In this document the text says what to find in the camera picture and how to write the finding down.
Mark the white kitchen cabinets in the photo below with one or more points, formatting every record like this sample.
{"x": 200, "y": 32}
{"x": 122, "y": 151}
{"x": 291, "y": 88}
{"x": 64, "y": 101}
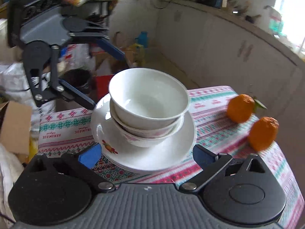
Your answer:
{"x": 214, "y": 52}

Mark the kitchen window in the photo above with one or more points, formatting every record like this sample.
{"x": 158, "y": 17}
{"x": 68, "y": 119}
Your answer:
{"x": 293, "y": 9}

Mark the red cardboard box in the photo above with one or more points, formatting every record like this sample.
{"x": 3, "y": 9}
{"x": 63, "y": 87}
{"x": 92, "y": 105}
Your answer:
{"x": 104, "y": 87}

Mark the bumpy orange without leaf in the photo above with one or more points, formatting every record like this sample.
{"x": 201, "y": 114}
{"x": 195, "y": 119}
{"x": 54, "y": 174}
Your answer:
{"x": 262, "y": 133}

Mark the white ceramic bowl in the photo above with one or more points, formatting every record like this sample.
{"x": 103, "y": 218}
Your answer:
{"x": 147, "y": 142}
{"x": 143, "y": 131}
{"x": 147, "y": 95}

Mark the white woven sack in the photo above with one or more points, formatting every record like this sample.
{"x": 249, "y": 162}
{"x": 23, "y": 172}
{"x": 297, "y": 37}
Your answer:
{"x": 13, "y": 81}

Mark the brown cardboard box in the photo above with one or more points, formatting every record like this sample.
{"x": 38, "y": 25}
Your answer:
{"x": 16, "y": 128}

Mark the yellow green bag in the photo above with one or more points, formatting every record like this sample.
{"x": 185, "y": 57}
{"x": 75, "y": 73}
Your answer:
{"x": 135, "y": 49}

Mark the metal faucet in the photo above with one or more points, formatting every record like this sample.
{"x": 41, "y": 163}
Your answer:
{"x": 269, "y": 7}

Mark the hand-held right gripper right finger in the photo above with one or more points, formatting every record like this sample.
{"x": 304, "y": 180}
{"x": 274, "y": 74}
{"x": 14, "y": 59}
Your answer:
{"x": 202, "y": 158}

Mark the blue plastic bottle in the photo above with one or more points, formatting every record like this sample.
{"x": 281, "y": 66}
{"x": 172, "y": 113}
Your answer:
{"x": 142, "y": 39}

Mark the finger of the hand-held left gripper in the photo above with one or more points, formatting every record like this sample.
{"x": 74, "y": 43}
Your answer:
{"x": 112, "y": 50}
{"x": 78, "y": 97}

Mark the orange with green leaf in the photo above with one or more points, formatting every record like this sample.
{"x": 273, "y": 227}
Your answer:
{"x": 239, "y": 108}

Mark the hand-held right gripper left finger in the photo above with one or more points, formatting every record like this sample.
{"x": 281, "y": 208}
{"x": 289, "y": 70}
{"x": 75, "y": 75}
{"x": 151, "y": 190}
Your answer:
{"x": 90, "y": 156}

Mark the patterned tablecloth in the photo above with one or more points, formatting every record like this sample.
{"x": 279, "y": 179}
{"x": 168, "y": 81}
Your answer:
{"x": 214, "y": 136}

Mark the green bottle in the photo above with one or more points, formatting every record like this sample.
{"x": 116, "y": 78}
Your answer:
{"x": 276, "y": 22}

